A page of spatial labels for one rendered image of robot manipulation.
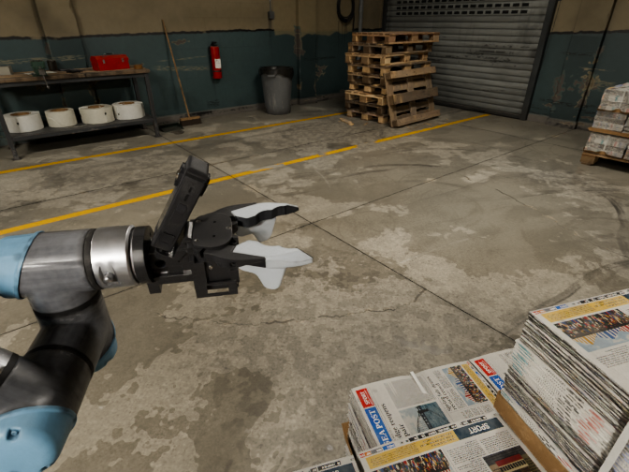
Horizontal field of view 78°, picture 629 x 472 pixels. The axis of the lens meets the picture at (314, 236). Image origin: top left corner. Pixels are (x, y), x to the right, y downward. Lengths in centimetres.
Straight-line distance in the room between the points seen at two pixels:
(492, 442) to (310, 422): 109
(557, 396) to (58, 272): 70
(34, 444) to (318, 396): 151
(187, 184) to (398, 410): 84
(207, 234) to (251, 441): 137
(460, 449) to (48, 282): 67
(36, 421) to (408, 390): 89
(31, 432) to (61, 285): 15
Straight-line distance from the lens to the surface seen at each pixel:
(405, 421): 109
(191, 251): 48
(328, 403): 186
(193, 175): 44
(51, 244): 53
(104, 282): 52
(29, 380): 49
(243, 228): 54
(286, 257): 45
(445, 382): 120
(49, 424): 48
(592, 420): 70
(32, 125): 609
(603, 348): 70
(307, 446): 175
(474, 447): 81
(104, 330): 58
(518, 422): 82
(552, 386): 73
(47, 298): 54
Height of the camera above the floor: 147
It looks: 29 degrees down
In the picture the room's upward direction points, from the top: straight up
